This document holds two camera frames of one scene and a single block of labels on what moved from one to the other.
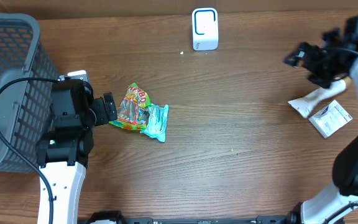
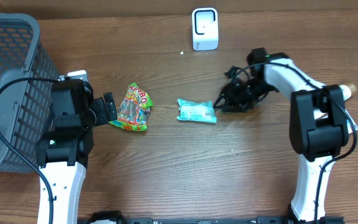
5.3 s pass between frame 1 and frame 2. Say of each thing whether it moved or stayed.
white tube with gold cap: moved
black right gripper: moved
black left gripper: stayed
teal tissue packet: moved
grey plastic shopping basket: stayed
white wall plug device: stayed
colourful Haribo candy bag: stayed
